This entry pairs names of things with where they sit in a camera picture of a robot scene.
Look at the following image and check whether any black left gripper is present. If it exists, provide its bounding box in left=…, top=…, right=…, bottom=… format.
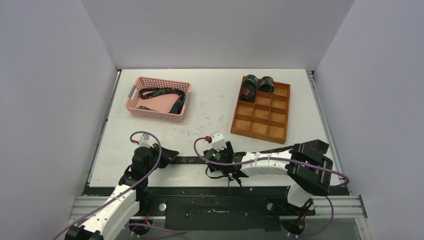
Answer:
left=144, top=143, right=179, bottom=176

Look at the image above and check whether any brown floral tie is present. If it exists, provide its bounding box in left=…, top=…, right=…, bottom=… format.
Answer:
left=170, top=139, right=330, bottom=166

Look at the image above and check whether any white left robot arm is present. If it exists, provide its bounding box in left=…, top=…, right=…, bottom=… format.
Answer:
left=64, top=143, right=179, bottom=240

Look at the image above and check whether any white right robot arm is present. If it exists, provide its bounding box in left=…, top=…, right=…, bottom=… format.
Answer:
left=203, top=143, right=333, bottom=215

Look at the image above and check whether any wooden compartment tray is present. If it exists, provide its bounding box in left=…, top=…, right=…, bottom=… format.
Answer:
left=230, top=78, right=291, bottom=144

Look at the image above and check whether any pink perforated plastic basket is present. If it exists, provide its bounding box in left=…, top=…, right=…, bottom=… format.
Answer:
left=124, top=76, right=192, bottom=123

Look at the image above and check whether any dark patterned tie in basket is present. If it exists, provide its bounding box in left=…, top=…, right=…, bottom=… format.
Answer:
left=138, top=87, right=187, bottom=115

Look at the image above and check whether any rolled dark floral tie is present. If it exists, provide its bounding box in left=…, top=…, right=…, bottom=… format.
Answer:
left=238, top=74, right=259, bottom=103

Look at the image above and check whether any rolled dark grey tie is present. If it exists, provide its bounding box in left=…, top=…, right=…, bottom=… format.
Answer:
left=257, top=76, right=275, bottom=93

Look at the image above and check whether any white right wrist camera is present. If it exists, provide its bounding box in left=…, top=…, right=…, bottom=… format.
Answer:
left=205, top=131, right=227, bottom=151

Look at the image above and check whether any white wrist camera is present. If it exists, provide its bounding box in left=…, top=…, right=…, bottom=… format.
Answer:
left=138, top=133, right=153, bottom=149
left=205, top=131, right=227, bottom=151

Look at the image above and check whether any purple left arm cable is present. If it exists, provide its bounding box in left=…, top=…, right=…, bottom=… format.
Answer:
left=52, top=131, right=186, bottom=240

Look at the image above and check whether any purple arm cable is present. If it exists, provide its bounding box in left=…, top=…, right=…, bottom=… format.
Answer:
left=193, top=137, right=350, bottom=238
left=52, top=131, right=186, bottom=240

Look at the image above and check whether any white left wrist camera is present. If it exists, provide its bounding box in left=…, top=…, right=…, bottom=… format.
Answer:
left=138, top=133, right=153, bottom=149

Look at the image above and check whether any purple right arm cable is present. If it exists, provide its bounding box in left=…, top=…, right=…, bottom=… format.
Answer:
left=193, top=137, right=350, bottom=238

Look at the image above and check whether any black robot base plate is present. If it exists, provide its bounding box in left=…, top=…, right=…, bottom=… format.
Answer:
left=82, top=186, right=349, bottom=233

